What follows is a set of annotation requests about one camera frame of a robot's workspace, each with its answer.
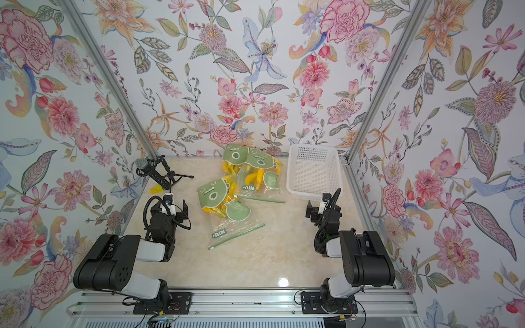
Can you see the white plastic basket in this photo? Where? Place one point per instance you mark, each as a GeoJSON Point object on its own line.
{"type": "Point", "coordinates": [312, 171]}

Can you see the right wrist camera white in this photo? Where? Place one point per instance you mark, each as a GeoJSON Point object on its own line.
{"type": "Point", "coordinates": [325, 201]}

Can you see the black microphone tripod stand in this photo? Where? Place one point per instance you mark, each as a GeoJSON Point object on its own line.
{"type": "Point", "coordinates": [159, 170]}

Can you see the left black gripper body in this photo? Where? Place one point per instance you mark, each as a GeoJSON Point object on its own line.
{"type": "Point", "coordinates": [176, 209]}

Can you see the aluminium front rail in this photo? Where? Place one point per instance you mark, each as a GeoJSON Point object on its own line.
{"type": "Point", "coordinates": [243, 307]}

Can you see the right corner aluminium post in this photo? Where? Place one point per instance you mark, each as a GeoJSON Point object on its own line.
{"type": "Point", "coordinates": [414, 20]}

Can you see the left corner aluminium post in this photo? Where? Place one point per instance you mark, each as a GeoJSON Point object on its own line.
{"type": "Point", "coordinates": [71, 11]}

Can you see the loose yellow banana by stand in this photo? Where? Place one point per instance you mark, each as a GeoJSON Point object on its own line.
{"type": "Point", "coordinates": [156, 190]}

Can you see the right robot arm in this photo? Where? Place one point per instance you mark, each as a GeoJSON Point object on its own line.
{"type": "Point", "coordinates": [364, 257]}

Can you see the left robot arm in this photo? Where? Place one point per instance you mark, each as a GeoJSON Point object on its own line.
{"type": "Point", "coordinates": [109, 264]}

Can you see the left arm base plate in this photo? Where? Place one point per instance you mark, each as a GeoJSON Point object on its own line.
{"type": "Point", "coordinates": [175, 303]}

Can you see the corner aluminium post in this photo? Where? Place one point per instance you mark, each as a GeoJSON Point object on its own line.
{"type": "Point", "coordinates": [414, 20]}
{"type": "Point", "coordinates": [71, 11]}

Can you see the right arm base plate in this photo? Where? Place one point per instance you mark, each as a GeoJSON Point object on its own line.
{"type": "Point", "coordinates": [328, 303]}

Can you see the zip-top bag bananas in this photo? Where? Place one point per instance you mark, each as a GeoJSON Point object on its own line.
{"type": "Point", "coordinates": [234, 157]}
{"type": "Point", "coordinates": [229, 217]}
{"type": "Point", "coordinates": [259, 178]}

